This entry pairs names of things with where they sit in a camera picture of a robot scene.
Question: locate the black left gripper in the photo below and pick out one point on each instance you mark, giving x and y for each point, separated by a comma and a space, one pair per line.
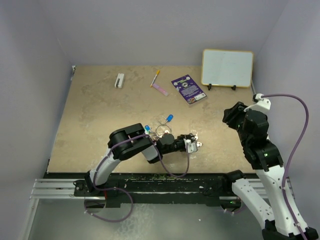
184, 136

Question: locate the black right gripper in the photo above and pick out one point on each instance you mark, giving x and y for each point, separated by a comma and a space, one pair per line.
231, 114

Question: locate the large metal keyring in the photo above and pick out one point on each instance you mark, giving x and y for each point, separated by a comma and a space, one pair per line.
163, 129

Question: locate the large blue key tag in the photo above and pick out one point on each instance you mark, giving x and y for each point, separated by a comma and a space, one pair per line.
169, 118

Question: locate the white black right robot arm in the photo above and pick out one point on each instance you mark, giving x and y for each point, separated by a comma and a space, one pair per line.
279, 217

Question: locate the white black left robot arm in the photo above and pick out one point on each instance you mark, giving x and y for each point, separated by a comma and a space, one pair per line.
129, 141

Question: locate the black whiteboard stand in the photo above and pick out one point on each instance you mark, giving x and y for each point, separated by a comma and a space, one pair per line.
209, 87

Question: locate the purple paperback book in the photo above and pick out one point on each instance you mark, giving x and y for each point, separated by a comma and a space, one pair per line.
189, 90

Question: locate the yellow framed whiteboard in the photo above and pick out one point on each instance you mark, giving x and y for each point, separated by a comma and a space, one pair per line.
227, 68

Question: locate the pink translucent lead case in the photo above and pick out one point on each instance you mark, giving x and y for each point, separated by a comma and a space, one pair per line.
160, 89

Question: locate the yellow capped marker pen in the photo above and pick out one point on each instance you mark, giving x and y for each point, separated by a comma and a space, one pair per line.
155, 77

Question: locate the white stapler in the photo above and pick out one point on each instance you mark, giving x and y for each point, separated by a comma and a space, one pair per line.
119, 81

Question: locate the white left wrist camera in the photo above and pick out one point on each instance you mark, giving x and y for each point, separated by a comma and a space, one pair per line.
189, 146

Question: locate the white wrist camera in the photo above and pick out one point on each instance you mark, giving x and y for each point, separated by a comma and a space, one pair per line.
189, 146
261, 103

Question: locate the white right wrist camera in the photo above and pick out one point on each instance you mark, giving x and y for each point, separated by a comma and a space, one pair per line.
261, 103

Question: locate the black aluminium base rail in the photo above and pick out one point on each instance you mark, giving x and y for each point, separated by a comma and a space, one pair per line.
210, 189

